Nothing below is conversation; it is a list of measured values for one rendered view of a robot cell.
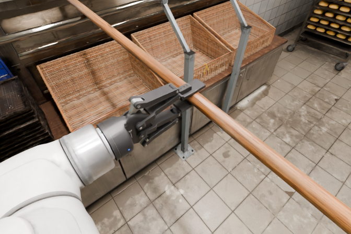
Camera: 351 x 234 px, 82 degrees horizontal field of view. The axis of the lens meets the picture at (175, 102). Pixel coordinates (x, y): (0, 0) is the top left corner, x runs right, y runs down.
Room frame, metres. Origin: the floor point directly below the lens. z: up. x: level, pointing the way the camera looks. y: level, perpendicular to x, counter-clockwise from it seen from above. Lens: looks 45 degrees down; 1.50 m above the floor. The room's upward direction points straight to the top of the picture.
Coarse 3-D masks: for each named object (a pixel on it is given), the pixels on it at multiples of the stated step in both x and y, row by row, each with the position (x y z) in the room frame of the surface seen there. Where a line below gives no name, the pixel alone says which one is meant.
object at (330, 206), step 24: (72, 0) 0.89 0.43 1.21; (96, 24) 0.70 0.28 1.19; (168, 72) 0.39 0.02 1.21; (192, 96) 0.31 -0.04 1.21; (216, 120) 0.25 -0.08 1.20; (240, 144) 0.20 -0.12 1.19; (264, 144) 0.19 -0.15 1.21; (288, 168) 0.15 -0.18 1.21; (312, 192) 0.11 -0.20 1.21; (336, 216) 0.08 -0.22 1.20
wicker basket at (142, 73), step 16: (96, 48) 1.14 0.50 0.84; (112, 48) 1.19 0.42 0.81; (48, 64) 0.96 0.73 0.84; (64, 64) 1.00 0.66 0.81; (80, 64) 1.05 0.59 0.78; (96, 64) 1.10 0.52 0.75; (112, 64) 1.15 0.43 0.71; (128, 64) 1.21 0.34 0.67; (48, 80) 0.92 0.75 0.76; (64, 80) 0.96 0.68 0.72; (96, 80) 1.05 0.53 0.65; (128, 80) 1.13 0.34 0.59; (144, 80) 1.09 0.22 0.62; (160, 80) 0.94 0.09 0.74; (64, 96) 0.92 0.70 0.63; (80, 96) 0.96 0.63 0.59; (96, 96) 0.96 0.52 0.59; (112, 96) 0.96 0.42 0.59; (128, 96) 0.97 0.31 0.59; (64, 112) 0.67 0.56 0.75; (80, 112) 0.82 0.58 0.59; (96, 112) 0.82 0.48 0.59; (112, 112) 0.69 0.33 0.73
